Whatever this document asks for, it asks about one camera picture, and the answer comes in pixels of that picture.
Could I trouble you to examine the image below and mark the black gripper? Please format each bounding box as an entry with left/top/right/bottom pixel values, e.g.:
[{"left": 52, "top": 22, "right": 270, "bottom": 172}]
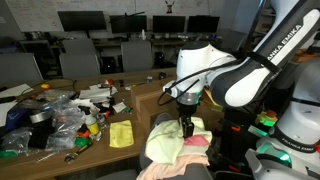
[{"left": 175, "top": 101, "right": 198, "bottom": 139}]

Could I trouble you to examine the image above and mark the light green cloth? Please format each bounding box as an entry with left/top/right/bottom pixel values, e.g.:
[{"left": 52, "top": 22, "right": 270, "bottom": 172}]
[{"left": 145, "top": 116, "right": 213, "bottom": 166}]

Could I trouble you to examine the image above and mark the peach cloth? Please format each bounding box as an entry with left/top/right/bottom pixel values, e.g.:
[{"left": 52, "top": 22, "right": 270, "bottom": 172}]
[{"left": 135, "top": 153, "right": 211, "bottom": 180}]

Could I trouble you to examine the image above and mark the large brown cardboard box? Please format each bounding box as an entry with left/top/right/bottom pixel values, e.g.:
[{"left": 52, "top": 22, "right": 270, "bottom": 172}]
[{"left": 129, "top": 77, "right": 225, "bottom": 135}]

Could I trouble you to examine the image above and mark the grey office chair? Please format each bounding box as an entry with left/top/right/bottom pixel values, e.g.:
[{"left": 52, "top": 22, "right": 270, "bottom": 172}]
[
  {"left": 62, "top": 37, "right": 98, "bottom": 55},
  {"left": 120, "top": 40, "right": 154, "bottom": 73},
  {"left": 59, "top": 52, "right": 101, "bottom": 79},
  {"left": 96, "top": 112, "right": 214, "bottom": 180},
  {"left": 0, "top": 52, "right": 44, "bottom": 86}
]

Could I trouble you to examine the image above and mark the yellow cloth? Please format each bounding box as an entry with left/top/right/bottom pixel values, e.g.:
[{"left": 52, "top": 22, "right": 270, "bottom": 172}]
[{"left": 109, "top": 119, "right": 135, "bottom": 149}]

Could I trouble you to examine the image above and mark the small white card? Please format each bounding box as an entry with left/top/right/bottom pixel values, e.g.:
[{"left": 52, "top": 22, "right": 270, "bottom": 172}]
[{"left": 112, "top": 101, "right": 128, "bottom": 114}]

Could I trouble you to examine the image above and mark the colourful emergency stop button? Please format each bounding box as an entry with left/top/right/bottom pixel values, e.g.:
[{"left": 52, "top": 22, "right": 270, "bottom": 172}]
[{"left": 254, "top": 109, "right": 279, "bottom": 128}]

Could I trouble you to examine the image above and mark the white bottle yellow label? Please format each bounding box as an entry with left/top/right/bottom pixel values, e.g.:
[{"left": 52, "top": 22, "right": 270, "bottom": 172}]
[{"left": 78, "top": 105, "right": 103, "bottom": 142}]

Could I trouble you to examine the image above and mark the white papers stack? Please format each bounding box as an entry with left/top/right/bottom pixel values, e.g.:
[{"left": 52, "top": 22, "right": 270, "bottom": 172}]
[{"left": 78, "top": 84, "right": 118, "bottom": 104}]

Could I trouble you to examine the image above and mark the orange plastic toy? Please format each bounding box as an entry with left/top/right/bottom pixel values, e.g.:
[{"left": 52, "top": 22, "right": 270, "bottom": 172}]
[{"left": 76, "top": 129, "right": 91, "bottom": 139}]

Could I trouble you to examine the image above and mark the green plastic toy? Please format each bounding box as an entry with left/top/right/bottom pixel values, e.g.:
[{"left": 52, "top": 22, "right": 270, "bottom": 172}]
[{"left": 73, "top": 136, "right": 92, "bottom": 148}]

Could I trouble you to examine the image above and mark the black computer monitor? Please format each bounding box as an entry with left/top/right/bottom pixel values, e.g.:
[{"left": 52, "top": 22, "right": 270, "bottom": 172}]
[
  {"left": 187, "top": 14, "right": 220, "bottom": 33},
  {"left": 152, "top": 14, "right": 187, "bottom": 34},
  {"left": 109, "top": 11, "right": 148, "bottom": 34},
  {"left": 57, "top": 10, "right": 107, "bottom": 33}
]

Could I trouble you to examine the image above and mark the adjustable wrench yellow grip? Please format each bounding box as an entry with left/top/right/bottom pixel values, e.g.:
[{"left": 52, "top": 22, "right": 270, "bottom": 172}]
[{"left": 64, "top": 142, "right": 94, "bottom": 164}]

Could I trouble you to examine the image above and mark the clear plastic bags pile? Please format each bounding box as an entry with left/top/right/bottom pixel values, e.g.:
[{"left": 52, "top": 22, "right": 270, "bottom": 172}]
[{"left": 0, "top": 94, "right": 88, "bottom": 154}]

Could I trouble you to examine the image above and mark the white paper sheet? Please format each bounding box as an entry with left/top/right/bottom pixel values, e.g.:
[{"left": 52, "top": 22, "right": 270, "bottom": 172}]
[{"left": 0, "top": 83, "right": 34, "bottom": 99}]

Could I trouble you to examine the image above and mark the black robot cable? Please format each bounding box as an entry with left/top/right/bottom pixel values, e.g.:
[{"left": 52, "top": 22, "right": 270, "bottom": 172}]
[{"left": 156, "top": 58, "right": 249, "bottom": 108}]

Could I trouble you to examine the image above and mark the grey duct tape roll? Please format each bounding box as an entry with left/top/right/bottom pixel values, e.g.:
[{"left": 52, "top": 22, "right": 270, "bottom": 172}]
[{"left": 29, "top": 110, "right": 53, "bottom": 124}]

